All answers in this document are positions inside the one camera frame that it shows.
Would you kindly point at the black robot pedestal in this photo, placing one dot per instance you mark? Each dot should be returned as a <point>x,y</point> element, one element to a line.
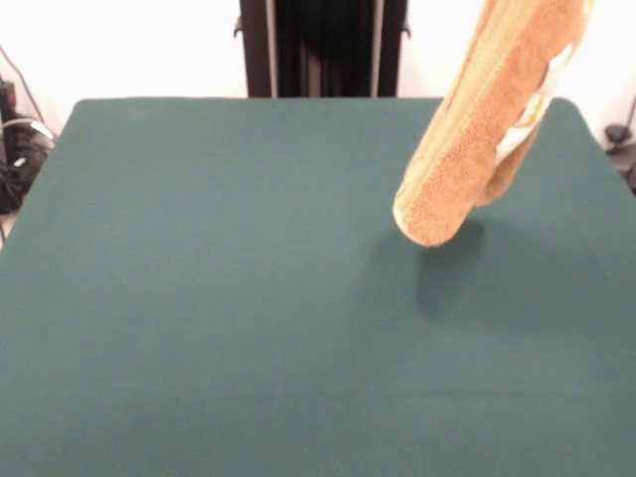
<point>323,49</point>

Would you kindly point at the upright black power strip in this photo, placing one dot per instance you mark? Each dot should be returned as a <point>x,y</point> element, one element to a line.
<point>7,99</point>

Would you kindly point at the dark green table cloth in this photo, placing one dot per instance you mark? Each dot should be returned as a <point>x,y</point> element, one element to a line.
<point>149,348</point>

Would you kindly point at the tan terry towel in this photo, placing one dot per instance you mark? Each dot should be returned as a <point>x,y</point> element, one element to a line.
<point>472,149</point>

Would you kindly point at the small black adapter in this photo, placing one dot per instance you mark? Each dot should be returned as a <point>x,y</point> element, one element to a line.
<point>616,133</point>

